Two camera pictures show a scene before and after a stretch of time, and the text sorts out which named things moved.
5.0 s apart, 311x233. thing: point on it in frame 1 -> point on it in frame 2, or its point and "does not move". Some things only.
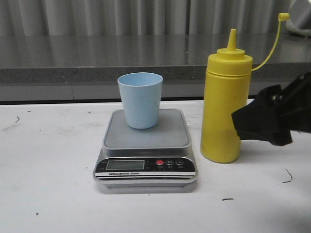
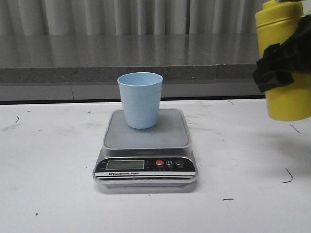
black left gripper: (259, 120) -> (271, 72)
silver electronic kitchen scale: (160, 156) does not move
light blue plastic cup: (141, 92) does not move
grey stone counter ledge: (85, 67) does not move
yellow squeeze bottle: (228, 88) -> (278, 22)
